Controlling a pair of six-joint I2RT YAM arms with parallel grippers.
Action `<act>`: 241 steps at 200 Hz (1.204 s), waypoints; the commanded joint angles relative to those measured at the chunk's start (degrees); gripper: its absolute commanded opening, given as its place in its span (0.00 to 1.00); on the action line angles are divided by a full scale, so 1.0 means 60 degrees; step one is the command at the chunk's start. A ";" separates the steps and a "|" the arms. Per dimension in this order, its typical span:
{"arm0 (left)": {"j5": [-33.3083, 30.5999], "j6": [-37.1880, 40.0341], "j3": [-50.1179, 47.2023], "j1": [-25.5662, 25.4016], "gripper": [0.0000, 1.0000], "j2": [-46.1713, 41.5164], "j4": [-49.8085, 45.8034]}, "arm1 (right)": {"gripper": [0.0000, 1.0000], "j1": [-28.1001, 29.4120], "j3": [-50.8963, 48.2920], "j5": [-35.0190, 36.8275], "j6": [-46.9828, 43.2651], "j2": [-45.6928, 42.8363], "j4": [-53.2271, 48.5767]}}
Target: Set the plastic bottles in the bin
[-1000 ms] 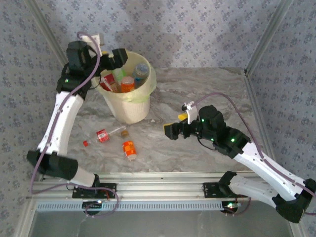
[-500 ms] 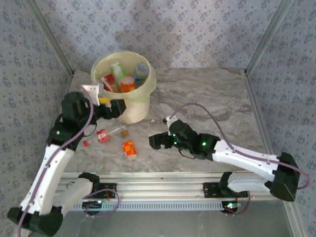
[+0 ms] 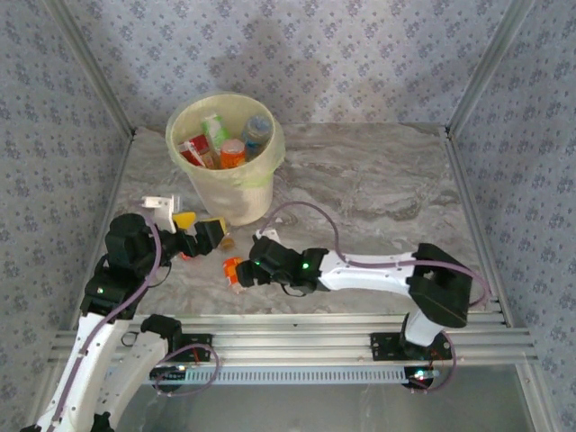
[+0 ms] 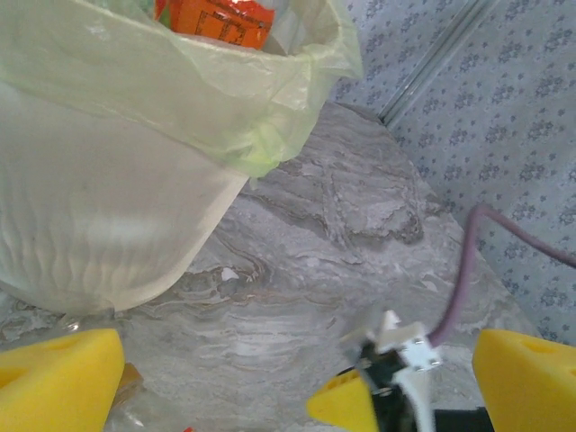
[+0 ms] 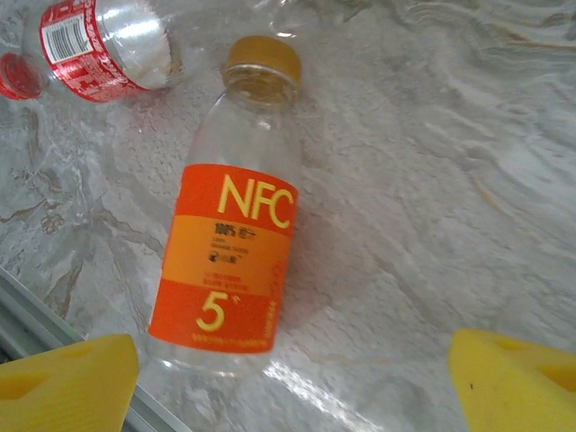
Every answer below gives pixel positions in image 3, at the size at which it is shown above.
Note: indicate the orange NFC juice bottle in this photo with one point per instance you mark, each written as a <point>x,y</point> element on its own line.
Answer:
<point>231,272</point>

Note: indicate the red carton box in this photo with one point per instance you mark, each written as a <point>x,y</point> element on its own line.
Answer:
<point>194,150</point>

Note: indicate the orange label juice bottle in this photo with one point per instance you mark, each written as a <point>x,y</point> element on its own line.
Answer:
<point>232,155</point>

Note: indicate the white bottle with green label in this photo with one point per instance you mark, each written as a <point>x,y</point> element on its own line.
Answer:
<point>216,130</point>

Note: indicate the clear bottle pink blue label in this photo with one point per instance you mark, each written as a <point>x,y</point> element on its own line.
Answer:
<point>256,130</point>

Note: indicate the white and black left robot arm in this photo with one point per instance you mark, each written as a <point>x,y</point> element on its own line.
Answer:
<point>90,360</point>

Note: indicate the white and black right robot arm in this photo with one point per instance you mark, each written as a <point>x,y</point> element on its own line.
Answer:
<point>369,274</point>

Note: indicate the white plastic bin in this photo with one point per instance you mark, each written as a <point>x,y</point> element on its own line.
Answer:
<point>238,202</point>

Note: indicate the brown bottle cap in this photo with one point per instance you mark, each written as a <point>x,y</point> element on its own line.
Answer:
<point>227,243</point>

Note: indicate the clear bottle with red end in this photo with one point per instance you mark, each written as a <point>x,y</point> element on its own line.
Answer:
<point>184,256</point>

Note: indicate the pale yellow plastic bucket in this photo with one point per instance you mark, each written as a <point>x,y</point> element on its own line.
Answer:
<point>189,121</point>

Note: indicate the marble pattern table cover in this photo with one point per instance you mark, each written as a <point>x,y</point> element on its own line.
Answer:
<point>360,180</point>

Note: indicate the small circuit board with LED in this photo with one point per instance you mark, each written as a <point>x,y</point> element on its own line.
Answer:
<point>420,375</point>
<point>168,373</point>

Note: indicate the aluminium mounting rail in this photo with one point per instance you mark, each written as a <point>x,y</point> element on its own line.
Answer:
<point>292,342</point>

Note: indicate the aluminium side rail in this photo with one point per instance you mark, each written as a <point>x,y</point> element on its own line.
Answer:
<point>463,171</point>
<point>119,171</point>

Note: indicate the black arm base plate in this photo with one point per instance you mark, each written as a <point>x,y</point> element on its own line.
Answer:
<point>202,344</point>
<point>382,346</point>

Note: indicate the aluminium frame post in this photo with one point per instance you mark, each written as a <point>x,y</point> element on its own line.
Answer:
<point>96,67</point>
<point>484,67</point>

